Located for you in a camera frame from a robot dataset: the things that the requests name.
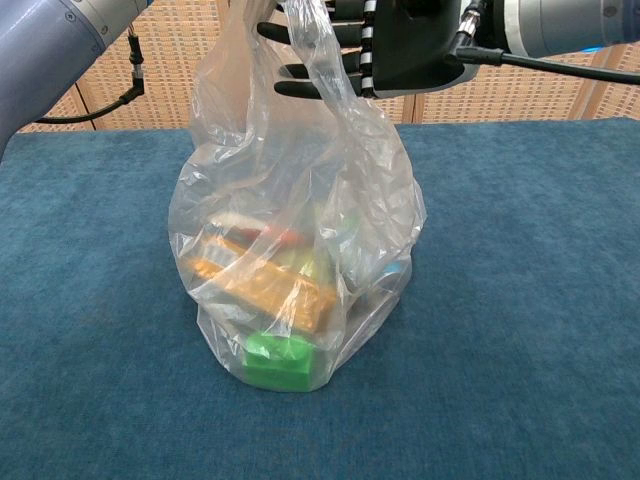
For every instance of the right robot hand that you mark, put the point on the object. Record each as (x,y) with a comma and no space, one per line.
(410,45)

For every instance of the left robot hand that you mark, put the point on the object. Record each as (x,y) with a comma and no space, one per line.
(281,4)

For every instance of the clear plastic shopping bag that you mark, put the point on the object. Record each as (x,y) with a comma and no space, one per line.
(300,175)

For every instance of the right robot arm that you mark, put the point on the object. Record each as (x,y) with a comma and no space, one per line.
(560,25)

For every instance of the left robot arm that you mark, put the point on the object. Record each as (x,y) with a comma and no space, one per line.
(40,50)

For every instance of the woven rattan folding screen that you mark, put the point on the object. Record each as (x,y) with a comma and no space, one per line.
(175,75)

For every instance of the blue rimmed round can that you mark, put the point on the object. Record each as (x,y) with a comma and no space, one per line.
(391,269)

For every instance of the small orange red item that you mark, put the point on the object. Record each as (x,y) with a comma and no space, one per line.
(282,234)

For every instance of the pale green item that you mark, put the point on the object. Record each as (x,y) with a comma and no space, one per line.
(311,265)

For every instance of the blue carpet table cover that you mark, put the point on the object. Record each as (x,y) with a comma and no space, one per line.
(500,300)

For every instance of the golden snack box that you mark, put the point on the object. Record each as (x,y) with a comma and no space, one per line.
(260,282)

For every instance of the green toy building block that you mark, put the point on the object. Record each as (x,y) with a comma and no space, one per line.
(277,372)

